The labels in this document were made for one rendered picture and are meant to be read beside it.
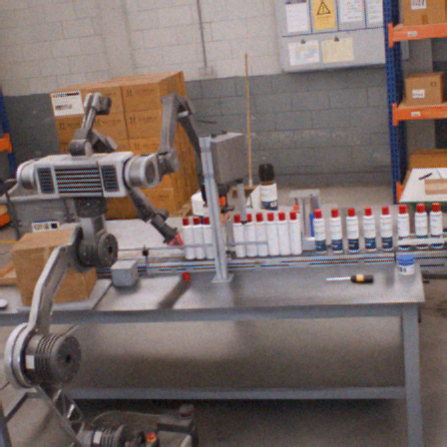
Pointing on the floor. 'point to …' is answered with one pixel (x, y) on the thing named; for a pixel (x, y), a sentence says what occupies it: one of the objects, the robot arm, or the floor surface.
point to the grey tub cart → (36, 211)
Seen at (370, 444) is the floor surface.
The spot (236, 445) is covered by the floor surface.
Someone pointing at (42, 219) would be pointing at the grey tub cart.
